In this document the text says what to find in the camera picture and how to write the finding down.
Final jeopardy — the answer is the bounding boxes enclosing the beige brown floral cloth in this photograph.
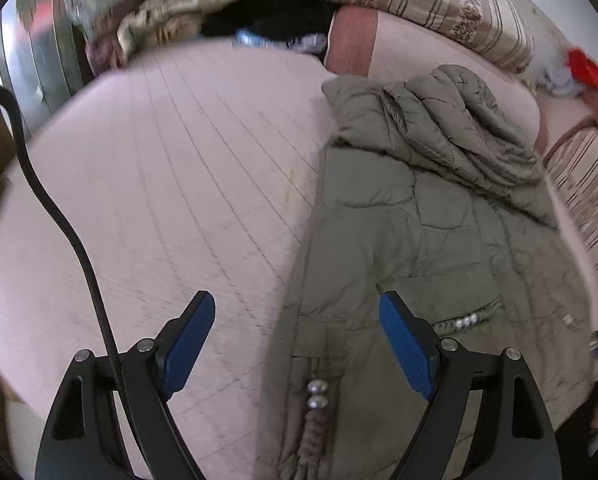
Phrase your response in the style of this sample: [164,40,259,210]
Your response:
[86,0,266,70]

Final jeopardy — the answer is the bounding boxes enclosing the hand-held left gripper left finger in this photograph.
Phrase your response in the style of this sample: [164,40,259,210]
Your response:
[35,291,216,480]

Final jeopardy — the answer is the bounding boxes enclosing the pink pillow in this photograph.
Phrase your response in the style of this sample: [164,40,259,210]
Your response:
[323,6,547,158]

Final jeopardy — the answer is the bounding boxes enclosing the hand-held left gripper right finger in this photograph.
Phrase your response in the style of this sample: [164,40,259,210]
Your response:
[378,291,563,480]

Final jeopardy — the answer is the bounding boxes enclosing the blue grey cloth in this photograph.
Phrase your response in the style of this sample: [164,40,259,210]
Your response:
[233,29,328,55]

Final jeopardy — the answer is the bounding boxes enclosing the grey-brown quilted hooded jacket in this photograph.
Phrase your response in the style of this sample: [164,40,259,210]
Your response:
[253,64,598,480]

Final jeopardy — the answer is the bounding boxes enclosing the patterned glass door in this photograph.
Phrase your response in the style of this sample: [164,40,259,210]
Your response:
[0,0,100,128]

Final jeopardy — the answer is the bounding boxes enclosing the black clothes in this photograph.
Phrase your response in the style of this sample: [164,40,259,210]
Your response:
[200,0,341,45]

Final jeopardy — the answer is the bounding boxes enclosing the black cable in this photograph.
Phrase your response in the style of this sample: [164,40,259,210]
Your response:
[0,85,132,411]

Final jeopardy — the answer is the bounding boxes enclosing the pink quilted bed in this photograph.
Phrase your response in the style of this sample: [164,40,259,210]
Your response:
[0,40,598,480]

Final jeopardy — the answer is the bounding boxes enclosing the striped cushioned chair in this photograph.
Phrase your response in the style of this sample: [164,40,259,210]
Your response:
[543,119,598,288]

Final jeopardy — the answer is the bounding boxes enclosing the light grey cloth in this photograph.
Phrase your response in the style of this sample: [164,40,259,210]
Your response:
[543,59,586,100]

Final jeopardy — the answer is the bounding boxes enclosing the red cloth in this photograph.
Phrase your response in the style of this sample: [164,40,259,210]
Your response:
[566,47,598,87]

